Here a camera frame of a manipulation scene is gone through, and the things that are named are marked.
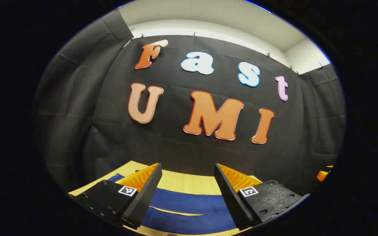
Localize blue denim jeans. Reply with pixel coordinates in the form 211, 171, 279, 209
108, 173, 239, 235

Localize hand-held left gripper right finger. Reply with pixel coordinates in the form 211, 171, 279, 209
214, 163, 311, 231

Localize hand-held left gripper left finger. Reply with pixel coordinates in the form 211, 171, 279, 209
68, 163, 163, 230

